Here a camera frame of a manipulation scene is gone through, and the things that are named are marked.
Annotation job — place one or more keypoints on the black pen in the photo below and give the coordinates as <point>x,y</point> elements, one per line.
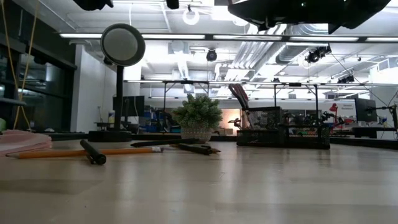
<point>93,152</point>
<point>196,149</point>
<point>164,142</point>

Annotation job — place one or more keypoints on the black mesh desk organizer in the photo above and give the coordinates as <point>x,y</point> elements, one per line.
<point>267,119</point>

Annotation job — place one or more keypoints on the white plastic bottle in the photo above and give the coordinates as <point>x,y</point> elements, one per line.
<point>111,117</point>

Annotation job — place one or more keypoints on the black computer monitor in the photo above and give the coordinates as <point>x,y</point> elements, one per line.
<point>365,109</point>
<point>130,105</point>

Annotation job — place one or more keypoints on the black background frame rig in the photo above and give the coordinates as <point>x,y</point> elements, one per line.
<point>295,84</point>
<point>186,82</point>

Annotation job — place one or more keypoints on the silver ventilation duct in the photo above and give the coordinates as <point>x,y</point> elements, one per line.
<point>292,53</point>

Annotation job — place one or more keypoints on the green potted artificial plant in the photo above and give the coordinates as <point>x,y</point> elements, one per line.
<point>197,115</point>

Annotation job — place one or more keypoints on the black desk lamp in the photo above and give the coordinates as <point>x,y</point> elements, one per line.
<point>122,45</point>

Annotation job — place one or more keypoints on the black overhead camera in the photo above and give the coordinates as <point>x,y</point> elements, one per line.
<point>211,55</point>

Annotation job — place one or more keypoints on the black overhead frame beam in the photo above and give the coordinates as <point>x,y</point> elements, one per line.
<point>210,37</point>

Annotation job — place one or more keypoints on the black ceiling spotlight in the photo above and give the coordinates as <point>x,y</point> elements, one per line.
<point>345,79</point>
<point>317,54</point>

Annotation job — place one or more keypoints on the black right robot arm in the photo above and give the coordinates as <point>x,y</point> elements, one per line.
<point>357,12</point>

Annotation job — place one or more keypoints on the red desk lamp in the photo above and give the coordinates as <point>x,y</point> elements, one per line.
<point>333,108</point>

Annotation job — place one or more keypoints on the pink sticky note pad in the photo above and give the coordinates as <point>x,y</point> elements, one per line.
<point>21,141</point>

